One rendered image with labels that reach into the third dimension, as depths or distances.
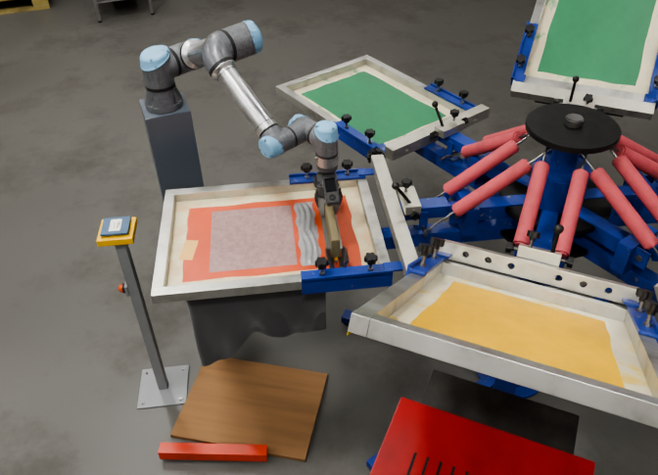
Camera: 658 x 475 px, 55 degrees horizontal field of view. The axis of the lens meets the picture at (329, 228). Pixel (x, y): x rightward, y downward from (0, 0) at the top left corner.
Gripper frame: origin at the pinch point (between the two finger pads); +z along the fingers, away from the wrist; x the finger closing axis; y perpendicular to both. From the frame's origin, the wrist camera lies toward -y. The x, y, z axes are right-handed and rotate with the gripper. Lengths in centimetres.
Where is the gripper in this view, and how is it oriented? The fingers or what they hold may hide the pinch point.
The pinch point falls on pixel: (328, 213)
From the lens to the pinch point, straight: 227.5
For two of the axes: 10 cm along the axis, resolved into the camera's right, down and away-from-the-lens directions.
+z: 0.2, 7.7, 6.4
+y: -1.2, -6.3, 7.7
